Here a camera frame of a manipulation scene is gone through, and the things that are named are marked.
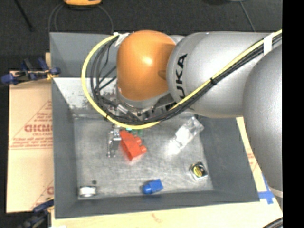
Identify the yellow and black tape measure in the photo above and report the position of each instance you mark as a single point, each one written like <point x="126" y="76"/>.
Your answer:
<point x="198" y="171"/>

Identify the red toy building block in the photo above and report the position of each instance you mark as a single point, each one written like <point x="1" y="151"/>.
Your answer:
<point x="132" y="145"/>

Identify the grey metal bin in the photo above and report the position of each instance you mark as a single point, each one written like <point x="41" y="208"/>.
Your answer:
<point x="133" y="172"/>

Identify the blue toy building block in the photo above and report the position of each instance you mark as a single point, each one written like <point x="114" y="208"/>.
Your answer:
<point x="152" y="187"/>

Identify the clear plastic bottle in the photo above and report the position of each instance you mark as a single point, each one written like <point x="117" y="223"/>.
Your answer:
<point x="188" y="133"/>

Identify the brown cardboard board, red print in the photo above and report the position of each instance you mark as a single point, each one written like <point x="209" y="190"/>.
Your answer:
<point x="28" y="151"/>

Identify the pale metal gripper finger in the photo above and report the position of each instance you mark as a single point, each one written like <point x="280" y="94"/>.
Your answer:
<point x="116" y="142"/>
<point x="109" y="146"/>

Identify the small silver metal cylinder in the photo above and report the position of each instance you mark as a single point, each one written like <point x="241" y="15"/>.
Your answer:
<point x="87" y="191"/>

